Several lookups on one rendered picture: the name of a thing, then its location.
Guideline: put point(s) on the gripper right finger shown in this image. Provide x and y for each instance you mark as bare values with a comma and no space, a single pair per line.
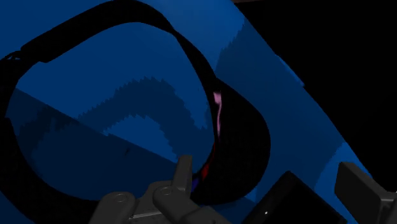
361,192

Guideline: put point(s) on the blue sofa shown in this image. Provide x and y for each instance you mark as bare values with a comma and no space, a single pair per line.
124,62

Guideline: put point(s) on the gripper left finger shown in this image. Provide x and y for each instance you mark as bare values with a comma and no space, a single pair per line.
169,198

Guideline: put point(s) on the black headphones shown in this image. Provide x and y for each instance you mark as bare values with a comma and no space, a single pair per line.
242,149

